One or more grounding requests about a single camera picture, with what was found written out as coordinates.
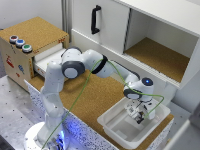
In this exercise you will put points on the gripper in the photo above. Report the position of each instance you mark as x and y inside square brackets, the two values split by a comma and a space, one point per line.
[133, 107]

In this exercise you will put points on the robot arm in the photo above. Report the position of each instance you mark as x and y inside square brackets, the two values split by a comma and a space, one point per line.
[53, 86]

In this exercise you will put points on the wooden drawer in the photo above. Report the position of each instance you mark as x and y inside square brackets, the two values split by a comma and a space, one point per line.
[41, 60]

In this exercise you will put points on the wooden drawer box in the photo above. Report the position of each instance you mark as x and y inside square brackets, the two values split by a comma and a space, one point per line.
[33, 31]

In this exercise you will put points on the white plastic box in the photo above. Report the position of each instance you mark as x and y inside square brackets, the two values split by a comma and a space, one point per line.
[116, 128]

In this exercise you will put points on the white sliding door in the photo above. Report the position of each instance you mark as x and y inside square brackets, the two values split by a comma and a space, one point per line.
[113, 23]

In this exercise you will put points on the white cabinet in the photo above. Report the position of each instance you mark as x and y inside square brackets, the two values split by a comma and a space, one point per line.
[173, 13]

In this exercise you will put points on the green button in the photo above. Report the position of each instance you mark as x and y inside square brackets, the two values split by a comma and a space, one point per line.
[27, 48]

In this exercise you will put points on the blue button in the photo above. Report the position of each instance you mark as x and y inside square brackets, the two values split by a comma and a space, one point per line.
[20, 42]

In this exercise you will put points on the red button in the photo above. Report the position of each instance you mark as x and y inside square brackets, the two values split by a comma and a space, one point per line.
[13, 38]

